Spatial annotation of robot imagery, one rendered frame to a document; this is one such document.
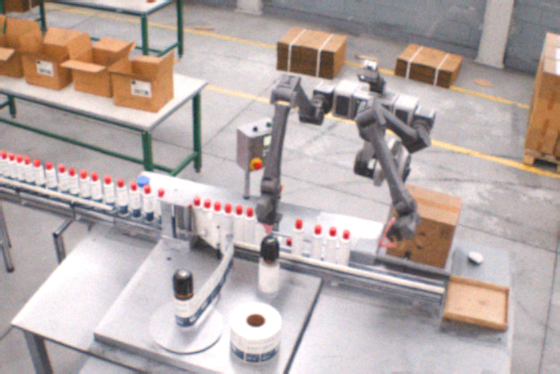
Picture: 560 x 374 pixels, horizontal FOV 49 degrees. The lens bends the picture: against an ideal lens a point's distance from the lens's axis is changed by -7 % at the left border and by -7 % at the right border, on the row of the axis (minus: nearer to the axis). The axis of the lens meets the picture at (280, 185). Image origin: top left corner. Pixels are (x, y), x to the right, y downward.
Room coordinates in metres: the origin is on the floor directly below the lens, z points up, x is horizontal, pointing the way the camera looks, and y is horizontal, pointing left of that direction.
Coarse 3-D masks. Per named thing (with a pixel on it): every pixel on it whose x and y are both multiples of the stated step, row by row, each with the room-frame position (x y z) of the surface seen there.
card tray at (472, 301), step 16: (448, 288) 2.24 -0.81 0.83; (464, 288) 2.25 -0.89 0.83; (480, 288) 2.25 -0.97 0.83; (496, 288) 2.24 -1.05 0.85; (448, 304) 2.13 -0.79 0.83; (464, 304) 2.14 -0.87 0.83; (480, 304) 2.14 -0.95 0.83; (496, 304) 2.14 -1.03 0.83; (464, 320) 2.03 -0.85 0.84; (480, 320) 2.01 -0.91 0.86; (496, 320) 2.03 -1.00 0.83
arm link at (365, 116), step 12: (360, 108) 2.40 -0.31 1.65; (372, 108) 2.35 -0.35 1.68; (384, 108) 2.45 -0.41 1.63; (360, 120) 2.34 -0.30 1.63; (372, 120) 2.32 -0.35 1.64; (396, 120) 2.47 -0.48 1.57; (396, 132) 2.46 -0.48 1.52; (408, 132) 2.49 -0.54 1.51; (420, 132) 2.51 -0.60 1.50; (408, 144) 2.51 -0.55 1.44
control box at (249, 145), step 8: (264, 120) 2.58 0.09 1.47; (240, 128) 2.50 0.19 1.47; (248, 128) 2.50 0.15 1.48; (264, 128) 2.51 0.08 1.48; (240, 136) 2.48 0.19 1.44; (248, 136) 2.44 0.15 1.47; (256, 136) 2.45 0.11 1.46; (240, 144) 2.48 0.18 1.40; (248, 144) 2.44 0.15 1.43; (256, 144) 2.45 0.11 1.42; (240, 152) 2.48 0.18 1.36; (248, 152) 2.44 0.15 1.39; (256, 152) 2.45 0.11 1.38; (240, 160) 2.48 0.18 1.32; (248, 160) 2.44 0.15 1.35; (256, 160) 2.45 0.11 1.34; (264, 160) 2.48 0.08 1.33; (248, 168) 2.44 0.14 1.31
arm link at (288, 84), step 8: (280, 80) 2.51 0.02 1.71; (288, 80) 2.51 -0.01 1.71; (296, 80) 2.50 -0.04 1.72; (280, 88) 2.46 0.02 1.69; (288, 88) 2.46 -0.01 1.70; (296, 88) 2.48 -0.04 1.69; (280, 96) 2.44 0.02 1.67; (288, 96) 2.42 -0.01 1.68; (304, 96) 2.60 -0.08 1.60; (304, 104) 2.60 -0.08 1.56; (304, 112) 2.65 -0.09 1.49; (312, 112) 2.67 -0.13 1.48; (320, 112) 2.70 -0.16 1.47; (320, 120) 2.70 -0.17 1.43
